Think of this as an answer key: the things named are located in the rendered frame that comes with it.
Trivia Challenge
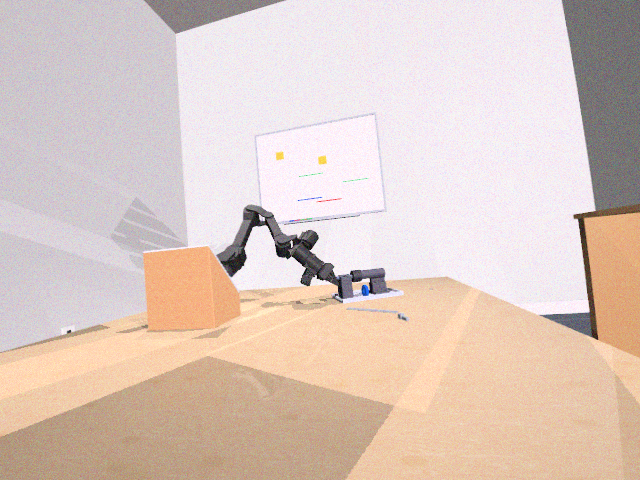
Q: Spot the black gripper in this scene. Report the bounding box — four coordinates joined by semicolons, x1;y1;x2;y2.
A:
301;252;339;286

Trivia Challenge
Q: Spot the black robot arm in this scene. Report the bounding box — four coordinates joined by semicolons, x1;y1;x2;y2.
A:
216;204;319;286

